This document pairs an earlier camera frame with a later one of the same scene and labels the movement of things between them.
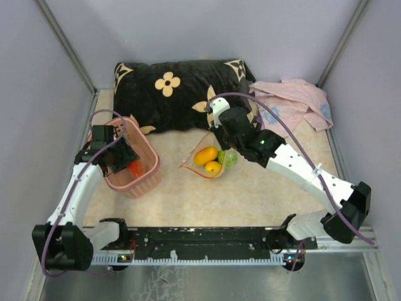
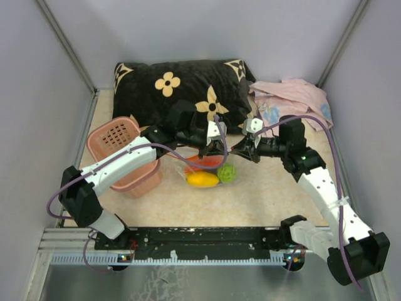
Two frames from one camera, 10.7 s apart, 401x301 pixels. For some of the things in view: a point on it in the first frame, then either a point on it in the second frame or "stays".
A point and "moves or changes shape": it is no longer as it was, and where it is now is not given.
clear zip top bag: (208, 160) moves or changes shape
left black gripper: (128, 155) to (216, 148)
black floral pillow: (165, 95) stays
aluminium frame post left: (67, 46) stays
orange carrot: (137, 167) moves or changes shape
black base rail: (206, 243) stays
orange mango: (205, 155) moves or changes shape
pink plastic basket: (141, 179) stays
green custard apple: (228, 158) to (227, 173)
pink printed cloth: (295, 100) stays
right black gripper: (217, 130) to (247, 148)
